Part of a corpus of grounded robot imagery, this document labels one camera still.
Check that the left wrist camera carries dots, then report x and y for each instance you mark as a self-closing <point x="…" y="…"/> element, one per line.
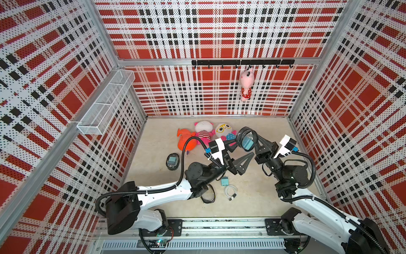
<point x="215" y="150"/>

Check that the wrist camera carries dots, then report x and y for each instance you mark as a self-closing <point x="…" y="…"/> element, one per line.
<point x="215" y="150"/>
<point x="288" y="145"/>

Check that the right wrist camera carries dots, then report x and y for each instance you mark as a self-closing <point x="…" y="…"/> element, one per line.
<point x="288" y="145"/>

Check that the black hook rail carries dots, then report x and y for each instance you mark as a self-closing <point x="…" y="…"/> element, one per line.
<point x="241" y="62"/>

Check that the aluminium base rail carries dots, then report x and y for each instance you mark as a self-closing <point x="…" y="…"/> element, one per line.
<point x="195" y="235"/>

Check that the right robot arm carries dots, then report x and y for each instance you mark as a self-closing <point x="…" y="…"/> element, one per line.
<point x="295" y="172"/>

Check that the pink hanging plush toy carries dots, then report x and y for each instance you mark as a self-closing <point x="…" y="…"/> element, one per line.
<point x="246" y="81"/>

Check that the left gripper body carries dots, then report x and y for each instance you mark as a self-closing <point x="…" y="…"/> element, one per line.
<point x="227" y="162"/>

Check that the orange plush toy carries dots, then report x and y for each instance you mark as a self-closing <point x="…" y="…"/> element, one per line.
<point x="184" y="135"/>

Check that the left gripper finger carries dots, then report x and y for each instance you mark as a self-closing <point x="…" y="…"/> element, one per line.
<point x="230" y="144"/>
<point x="242" y="163"/>

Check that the pink striped plush doll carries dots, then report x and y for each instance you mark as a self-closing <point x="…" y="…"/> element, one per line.
<point x="205" y="131"/>

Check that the white wire mesh basket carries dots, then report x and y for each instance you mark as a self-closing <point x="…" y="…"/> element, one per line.
<point x="98" y="118"/>

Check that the teal charger top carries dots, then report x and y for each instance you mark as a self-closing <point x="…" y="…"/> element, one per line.
<point x="172" y="161"/>

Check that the teal charger bottom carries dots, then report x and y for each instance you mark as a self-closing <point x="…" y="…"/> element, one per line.
<point x="224" y="181"/>

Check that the teal charger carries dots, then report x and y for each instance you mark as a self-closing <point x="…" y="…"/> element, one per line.
<point x="248" y="144"/>
<point x="172" y="161"/>
<point x="224" y="181"/>

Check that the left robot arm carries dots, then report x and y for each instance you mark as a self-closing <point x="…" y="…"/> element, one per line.
<point x="137" y="206"/>

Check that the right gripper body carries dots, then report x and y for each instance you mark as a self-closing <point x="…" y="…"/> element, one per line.
<point x="264" y="158"/>

